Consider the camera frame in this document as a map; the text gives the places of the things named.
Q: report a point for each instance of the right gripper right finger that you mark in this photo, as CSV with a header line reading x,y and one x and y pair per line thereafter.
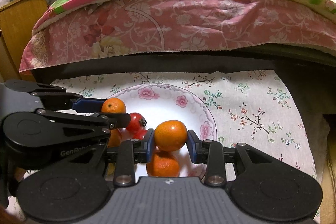
x,y
210,153

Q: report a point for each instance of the red cherry tomato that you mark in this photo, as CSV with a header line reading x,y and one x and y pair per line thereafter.
x,y
140,134
137,122

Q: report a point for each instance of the tan longan fruit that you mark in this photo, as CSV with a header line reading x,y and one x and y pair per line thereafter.
x,y
111,169

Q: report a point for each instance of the small orange mandarin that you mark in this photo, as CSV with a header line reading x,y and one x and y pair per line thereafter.
x,y
113,105

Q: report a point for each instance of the large orange mandarin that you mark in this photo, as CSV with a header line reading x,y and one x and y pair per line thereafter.
x,y
163,164

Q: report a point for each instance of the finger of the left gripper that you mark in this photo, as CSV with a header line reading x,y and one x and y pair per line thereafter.
x,y
112,120
87,105

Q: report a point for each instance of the dark bed frame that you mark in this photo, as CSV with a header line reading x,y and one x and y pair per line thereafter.
x,y
308,73

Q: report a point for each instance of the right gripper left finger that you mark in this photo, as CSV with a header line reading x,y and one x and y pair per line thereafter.
x,y
130,153

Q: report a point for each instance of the wooden cabinet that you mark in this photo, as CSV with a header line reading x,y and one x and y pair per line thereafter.
x,y
17,21

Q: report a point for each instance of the large red tomato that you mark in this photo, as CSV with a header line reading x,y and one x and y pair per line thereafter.
x,y
115,139

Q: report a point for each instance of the white floral plate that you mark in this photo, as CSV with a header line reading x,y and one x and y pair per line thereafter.
x,y
171,111

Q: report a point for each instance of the floral tablecloth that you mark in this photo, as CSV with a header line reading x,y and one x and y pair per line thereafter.
x,y
262,136

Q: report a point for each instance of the pink floral bed sheet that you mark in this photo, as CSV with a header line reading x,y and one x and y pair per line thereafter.
x,y
122,27

